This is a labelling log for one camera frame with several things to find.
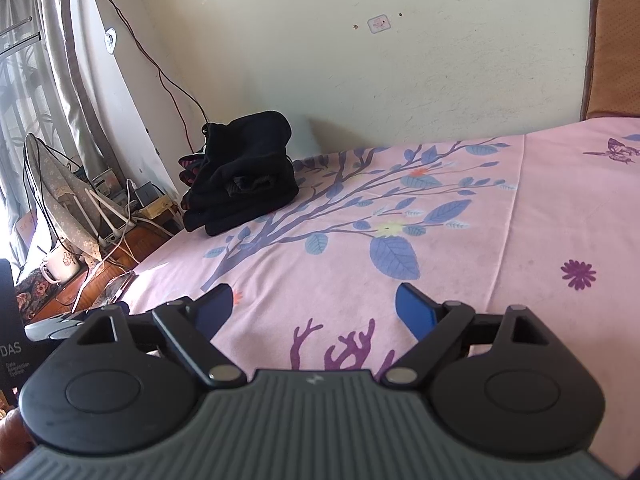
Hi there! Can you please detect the navy red white patterned sweater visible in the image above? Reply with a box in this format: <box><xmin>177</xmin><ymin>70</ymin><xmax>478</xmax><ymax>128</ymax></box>
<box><xmin>178</xmin><ymin>154</ymin><xmax>300</xmax><ymax>237</ymax></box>

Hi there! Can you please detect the wooden bedside table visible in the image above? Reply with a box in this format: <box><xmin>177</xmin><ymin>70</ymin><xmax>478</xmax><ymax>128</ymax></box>
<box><xmin>15</xmin><ymin>205</ymin><xmax>182</xmax><ymax>322</ymax></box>

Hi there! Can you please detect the white mug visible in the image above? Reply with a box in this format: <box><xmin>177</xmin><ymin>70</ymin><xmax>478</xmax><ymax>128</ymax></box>
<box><xmin>40</xmin><ymin>251</ymin><xmax>82</xmax><ymax>284</ymax></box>

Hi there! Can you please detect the black drawstring garment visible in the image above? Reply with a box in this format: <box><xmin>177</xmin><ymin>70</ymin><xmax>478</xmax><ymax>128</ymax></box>
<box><xmin>201</xmin><ymin>110</ymin><xmax>294</xmax><ymax>173</ymax></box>

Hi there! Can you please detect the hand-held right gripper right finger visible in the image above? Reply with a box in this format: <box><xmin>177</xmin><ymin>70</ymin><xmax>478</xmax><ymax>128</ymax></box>
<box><xmin>384</xmin><ymin>282</ymin><xmax>552</xmax><ymax>389</ymax></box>

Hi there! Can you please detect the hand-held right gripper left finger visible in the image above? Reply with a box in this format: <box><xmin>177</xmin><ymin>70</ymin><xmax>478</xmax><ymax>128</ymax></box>
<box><xmin>75</xmin><ymin>283</ymin><xmax>247</xmax><ymax>389</ymax></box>

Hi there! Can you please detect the grey curtain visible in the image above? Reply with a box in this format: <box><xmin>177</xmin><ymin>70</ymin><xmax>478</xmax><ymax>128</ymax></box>
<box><xmin>0</xmin><ymin>0</ymin><xmax>173</xmax><ymax>241</ymax></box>

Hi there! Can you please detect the pink floral bedsheet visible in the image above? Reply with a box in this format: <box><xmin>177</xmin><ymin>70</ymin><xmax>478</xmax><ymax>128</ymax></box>
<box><xmin>117</xmin><ymin>117</ymin><xmax>640</xmax><ymax>461</ymax></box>

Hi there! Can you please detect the white router with antennas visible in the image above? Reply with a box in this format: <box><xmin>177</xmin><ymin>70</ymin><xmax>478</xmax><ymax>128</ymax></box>
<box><xmin>81</xmin><ymin>186</ymin><xmax>133</xmax><ymax>247</ymax></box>

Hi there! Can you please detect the brown perforated cushion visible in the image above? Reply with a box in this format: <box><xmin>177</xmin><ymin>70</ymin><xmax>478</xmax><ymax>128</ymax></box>
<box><xmin>580</xmin><ymin>0</ymin><xmax>640</xmax><ymax>122</ymax></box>

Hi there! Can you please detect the thin dark wall cable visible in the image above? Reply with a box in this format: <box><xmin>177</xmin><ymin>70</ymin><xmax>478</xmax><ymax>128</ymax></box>
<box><xmin>84</xmin><ymin>0</ymin><xmax>212</xmax><ymax>157</ymax></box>

